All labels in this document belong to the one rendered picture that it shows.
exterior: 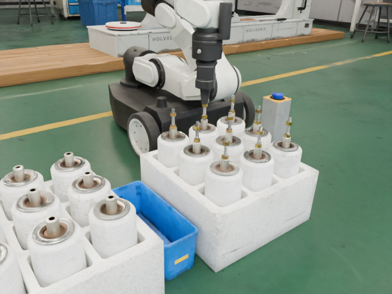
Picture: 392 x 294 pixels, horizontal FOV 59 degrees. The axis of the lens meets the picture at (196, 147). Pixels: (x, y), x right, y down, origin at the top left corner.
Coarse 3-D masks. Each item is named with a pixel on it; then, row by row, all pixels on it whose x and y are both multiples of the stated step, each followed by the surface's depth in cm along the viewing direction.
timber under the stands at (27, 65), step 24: (24, 48) 307; (48, 48) 310; (72, 48) 313; (240, 48) 354; (264, 48) 377; (0, 72) 233; (24, 72) 236; (48, 72) 245; (72, 72) 256; (96, 72) 267
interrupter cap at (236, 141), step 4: (220, 136) 106; (224, 136) 105; (236, 136) 106; (216, 140) 103; (220, 140) 103; (232, 140) 104; (236, 140) 103; (240, 140) 103; (220, 144) 101; (232, 144) 101; (236, 144) 101
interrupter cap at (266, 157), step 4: (244, 152) 96; (248, 152) 96; (252, 152) 97; (264, 152) 97; (244, 156) 94; (248, 156) 94; (252, 156) 95; (264, 156) 95; (268, 156) 95; (248, 160) 92; (252, 160) 92; (256, 160) 92; (260, 160) 92; (264, 160) 92; (268, 160) 92
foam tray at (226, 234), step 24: (144, 168) 109; (168, 168) 102; (312, 168) 104; (168, 192) 100; (192, 192) 91; (264, 192) 92; (288, 192) 97; (312, 192) 106; (192, 216) 92; (216, 216) 83; (240, 216) 87; (264, 216) 94; (288, 216) 102; (216, 240) 85; (240, 240) 91; (264, 240) 99; (216, 264) 89
